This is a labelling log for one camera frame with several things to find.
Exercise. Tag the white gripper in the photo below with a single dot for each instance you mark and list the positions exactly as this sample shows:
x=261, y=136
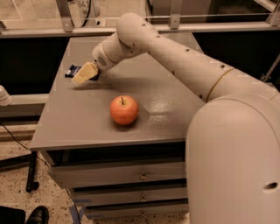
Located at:
x=100, y=59

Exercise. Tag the blue rxbar blueberry wrapper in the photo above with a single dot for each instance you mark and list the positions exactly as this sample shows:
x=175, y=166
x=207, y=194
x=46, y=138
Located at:
x=72, y=71

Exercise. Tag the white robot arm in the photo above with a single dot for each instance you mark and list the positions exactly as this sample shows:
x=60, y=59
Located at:
x=233, y=141

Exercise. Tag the grey metal railing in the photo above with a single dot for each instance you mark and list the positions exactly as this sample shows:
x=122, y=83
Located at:
x=46, y=18

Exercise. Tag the red apple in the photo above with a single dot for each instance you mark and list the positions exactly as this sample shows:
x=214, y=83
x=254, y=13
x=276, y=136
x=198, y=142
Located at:
x=123, y=110

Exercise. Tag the grey drawer cabinet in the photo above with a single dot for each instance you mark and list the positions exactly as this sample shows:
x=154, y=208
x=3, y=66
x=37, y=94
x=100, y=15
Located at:
x=117, y=143

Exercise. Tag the top grey drawer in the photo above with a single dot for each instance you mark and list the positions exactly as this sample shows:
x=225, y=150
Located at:
x=127, y=172

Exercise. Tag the grey drawer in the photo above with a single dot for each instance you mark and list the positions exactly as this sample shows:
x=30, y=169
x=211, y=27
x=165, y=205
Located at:
x=127, y=172
x=129, y=194
x=141, y=209

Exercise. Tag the black metal stand leg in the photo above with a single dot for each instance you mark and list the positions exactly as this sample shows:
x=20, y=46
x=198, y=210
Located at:
x=29, y=161

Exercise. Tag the middle grey drawer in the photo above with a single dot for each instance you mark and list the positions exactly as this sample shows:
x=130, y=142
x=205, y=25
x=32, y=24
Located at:
x=129, y=194

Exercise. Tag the bottom grey drawer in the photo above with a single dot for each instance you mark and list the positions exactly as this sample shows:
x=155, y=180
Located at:
x=141, y=209

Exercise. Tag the black shoe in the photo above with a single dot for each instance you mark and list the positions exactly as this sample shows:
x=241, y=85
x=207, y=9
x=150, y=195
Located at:
x=39, y=215

